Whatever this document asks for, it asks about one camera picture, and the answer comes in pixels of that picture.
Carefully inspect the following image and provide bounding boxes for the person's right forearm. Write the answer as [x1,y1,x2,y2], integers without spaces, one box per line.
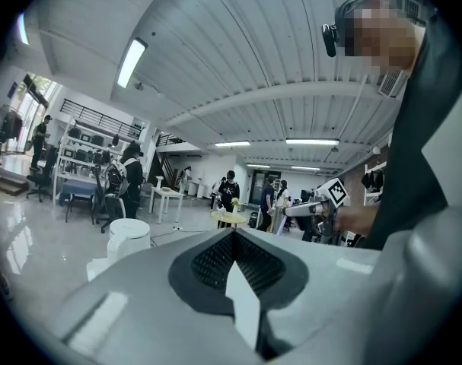
[335,205,380,237]

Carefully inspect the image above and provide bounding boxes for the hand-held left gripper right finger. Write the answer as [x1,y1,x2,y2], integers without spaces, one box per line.
[234,227,382,363]

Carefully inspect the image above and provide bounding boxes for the person's head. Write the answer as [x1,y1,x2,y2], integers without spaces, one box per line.
[333,0,428,76]

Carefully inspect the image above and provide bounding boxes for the dark clothes on rack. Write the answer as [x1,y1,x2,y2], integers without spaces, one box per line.
[0,104,24,144]

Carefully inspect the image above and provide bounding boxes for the round yellow wooden table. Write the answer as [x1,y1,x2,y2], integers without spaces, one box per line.
[210,210,248,230]

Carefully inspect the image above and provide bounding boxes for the wooden step platform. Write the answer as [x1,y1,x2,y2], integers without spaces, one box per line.
[0,173,30,198]

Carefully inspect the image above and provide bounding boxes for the black office chair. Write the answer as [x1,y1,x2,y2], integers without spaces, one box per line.
[26,146,59,204]
[90,164,127,234]

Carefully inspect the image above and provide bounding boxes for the small white table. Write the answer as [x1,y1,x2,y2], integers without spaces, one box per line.
[149,186,186,225]

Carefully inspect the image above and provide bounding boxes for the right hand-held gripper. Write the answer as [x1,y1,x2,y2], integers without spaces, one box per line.
[284,178,351,245]

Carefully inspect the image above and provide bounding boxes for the white electric kettle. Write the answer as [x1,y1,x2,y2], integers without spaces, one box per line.
[106,218,152,262]

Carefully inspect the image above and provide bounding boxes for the black balcony railing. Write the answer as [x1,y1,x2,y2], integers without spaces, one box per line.
[59,97,143,140]

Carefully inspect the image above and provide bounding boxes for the white metal shelf rack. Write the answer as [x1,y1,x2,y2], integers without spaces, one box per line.
[52,114,141,208]

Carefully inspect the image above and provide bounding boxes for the black head-worn camera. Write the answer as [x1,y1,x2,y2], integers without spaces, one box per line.
[320,23,339,59]

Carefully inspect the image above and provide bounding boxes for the black grey backpack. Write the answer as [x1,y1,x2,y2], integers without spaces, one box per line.
[103,160,129,197]

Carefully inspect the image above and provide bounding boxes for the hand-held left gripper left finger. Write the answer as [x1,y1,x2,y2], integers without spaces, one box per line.
[51,226,268,365]

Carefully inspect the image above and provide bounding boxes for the white shelf with dark bags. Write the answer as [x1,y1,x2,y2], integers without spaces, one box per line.
[362,161,388,207]

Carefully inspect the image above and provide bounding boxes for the person's black shirt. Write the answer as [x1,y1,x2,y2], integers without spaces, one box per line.
[362,8,462,251]

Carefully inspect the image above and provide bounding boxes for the white ceiling air vent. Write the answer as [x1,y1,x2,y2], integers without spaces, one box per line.
[378,66,409,99]

